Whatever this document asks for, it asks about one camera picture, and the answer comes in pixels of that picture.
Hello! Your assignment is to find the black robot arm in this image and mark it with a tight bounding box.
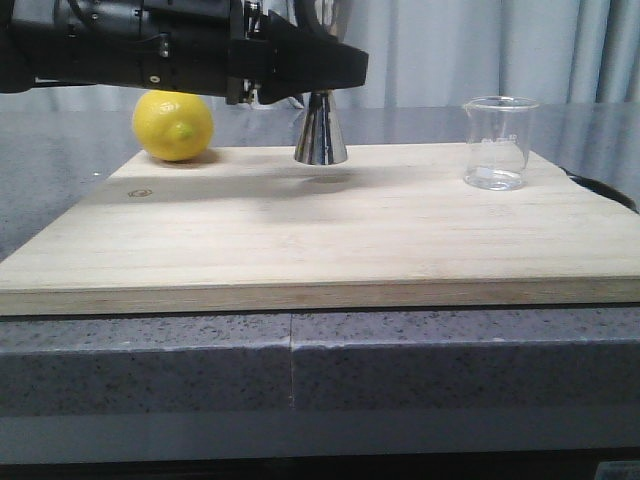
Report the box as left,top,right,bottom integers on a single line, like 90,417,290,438
1,1,368,105

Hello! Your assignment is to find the grey curtain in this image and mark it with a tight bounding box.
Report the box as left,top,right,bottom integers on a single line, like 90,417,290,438
0,0,640,113

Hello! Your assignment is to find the yellow lemon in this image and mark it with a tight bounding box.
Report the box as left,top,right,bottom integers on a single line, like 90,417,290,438
131,90,215,162

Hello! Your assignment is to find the steel hourglass jigger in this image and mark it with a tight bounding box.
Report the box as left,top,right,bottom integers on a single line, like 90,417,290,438
293,0,349,166

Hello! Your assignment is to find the light wooden cutting board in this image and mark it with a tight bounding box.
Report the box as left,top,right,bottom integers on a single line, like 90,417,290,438
1,143,639,315

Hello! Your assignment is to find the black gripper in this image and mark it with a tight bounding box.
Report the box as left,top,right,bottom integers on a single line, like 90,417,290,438
9,1,369,105

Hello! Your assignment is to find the clear glass beaker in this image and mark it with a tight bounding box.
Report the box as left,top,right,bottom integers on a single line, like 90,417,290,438
463,96,539,191

